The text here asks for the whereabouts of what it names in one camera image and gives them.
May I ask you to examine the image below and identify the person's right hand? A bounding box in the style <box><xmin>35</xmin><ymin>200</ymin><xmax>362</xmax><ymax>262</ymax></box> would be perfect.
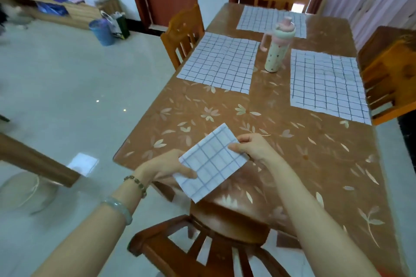
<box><xmin>227</xmin><ymin>133</ymin><xmax>282</xmax><ymax>170</ymax></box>

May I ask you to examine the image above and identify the white paper bag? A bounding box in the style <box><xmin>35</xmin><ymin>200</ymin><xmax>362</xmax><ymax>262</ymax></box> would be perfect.
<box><xmin>100</xmin><ymin>10</ymin><xmax>123</xmax><ymax>39</ymax></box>

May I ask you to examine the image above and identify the white black-grid napkin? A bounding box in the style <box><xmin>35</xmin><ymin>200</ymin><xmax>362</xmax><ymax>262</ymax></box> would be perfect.
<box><xmin>289</xmin><ymin>48</ymin><xmax>372</xmax><ymax>126</ymax></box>
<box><xmin>236</xmin><ymin>5</ymin><xmax>307</xmax><ymax>39</ymax></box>
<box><xmin>176</xmin><ymin>32</ymin><xmax>260</xmax><ymax>95</ymax></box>
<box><xmin>172</xmin><ymin>122</ymin><xmax>250</xmax><ymax>204</ymax></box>

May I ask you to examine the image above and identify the brown floral wooden table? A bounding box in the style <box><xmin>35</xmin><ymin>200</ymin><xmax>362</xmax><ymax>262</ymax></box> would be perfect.
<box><xmin>113</xmin><ymin>2</ymin><xmax>410</xmax><ymax>277</ymax></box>

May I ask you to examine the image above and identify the blue plastic bin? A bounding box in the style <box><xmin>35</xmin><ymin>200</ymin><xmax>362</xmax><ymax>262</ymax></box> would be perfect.
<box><xmin>88</xmin><ymin>19</ymin><xmax>115</xmax><ymax>47</ymax></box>

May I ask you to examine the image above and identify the pale jade bangle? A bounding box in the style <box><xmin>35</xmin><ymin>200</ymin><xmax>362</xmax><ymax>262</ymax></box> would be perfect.
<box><xmin>100</xmin><ymin>196</ymin><xmax>133</xmax><ymax>226</ymax></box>

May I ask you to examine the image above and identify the dark beaded bracelet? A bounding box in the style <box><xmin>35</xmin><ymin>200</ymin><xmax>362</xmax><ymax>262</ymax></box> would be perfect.
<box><xmin>123</xmin><ymin>174</ymin><xmax>148</xmax><ymax>200</ymax></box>

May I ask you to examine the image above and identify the pale striped wooden cabinet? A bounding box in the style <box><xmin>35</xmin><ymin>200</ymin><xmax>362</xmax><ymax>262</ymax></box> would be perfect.
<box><xmin>317</xmin><ymin>0</ymin><xmax>416</xmax><ymax>52</ymax></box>

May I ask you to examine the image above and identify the low wooden cabinet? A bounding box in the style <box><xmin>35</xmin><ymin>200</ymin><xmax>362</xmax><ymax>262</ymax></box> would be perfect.
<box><xmin>0</xmin><ymin>0</ymin><xmax>123</xmax><ymax>31</ymax></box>

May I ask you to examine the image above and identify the person's left hand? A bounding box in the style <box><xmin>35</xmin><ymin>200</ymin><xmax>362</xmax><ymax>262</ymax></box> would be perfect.
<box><xmin>135</xmin><ymin>148</ymin><xmax>198</xmax><ymax>188</ymax></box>

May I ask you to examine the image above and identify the person's left forearm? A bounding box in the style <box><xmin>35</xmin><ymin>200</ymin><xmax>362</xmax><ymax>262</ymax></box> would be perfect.
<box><xmin>32</xmin><ymin>176</ymin><xmax>147</xmax><ymax>277</ymax></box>

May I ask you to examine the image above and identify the person's right forearm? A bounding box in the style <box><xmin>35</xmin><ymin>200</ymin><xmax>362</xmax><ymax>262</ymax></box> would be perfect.
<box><xmin>265</xmin><ymin>156</ymin><xmax>381</xmax><ymax>277</ymax></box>

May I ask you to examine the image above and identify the dark green bag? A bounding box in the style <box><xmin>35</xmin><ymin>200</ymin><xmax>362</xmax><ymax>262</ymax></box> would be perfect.
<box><xmin>114</xmin><ymin>13</ymin><xmax>130</xmax><ymax>40</ymax></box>

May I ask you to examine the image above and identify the cream bottle with pink lid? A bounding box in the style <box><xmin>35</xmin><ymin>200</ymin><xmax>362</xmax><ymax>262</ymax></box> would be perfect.
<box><xmin>259</xmin><ymin>16</ymin><xmax>297</xmax><ymax>74</ymax></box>

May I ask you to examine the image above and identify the white trash bin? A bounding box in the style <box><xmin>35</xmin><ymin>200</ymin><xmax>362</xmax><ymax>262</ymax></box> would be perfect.
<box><xmin>0</xmin><ymin>171</ymin><xmax>61</xmax><ymax>216</ymax></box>

